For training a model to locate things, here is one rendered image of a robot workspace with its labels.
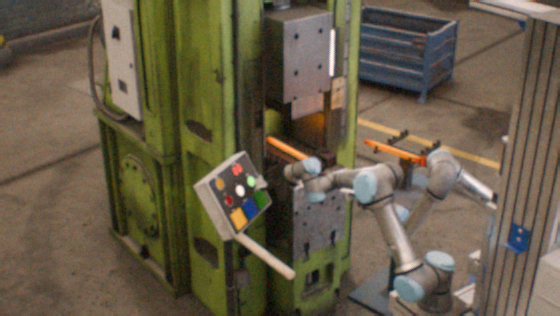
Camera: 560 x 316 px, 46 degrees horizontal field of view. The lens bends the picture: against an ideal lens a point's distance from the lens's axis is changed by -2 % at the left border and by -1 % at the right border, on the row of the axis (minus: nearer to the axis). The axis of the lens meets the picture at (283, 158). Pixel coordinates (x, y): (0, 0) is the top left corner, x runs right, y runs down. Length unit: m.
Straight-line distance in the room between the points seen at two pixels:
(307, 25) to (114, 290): 2.09
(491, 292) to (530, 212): 0.43
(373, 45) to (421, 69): 0.58
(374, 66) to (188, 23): 4.02
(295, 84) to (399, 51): 3.86
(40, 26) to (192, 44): 5.90
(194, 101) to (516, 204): 1.77
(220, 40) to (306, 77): 0.47
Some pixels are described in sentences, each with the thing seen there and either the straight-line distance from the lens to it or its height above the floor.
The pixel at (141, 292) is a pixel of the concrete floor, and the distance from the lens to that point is 4.29.
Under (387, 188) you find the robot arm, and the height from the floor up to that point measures 1.32.
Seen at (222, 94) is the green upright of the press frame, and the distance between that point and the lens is 3.20.
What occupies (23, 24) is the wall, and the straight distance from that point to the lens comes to 9.10.
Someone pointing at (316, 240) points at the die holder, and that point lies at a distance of 3.70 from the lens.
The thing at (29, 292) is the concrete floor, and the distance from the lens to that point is 4.48.
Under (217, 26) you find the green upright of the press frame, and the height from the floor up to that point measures 1.75.
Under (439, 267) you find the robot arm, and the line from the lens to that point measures 2.71.
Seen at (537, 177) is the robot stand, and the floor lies 1.49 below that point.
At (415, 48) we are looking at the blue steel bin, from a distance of 6.95.
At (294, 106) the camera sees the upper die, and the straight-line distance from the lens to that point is 3.30.
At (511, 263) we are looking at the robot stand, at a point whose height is 1.11.
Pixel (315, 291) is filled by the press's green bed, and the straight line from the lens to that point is 3.96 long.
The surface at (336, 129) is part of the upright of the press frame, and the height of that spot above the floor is 1.05.
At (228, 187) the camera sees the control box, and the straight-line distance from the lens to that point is 3.00.
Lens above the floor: 2.59
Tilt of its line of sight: 27 degrees down
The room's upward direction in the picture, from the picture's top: straight up
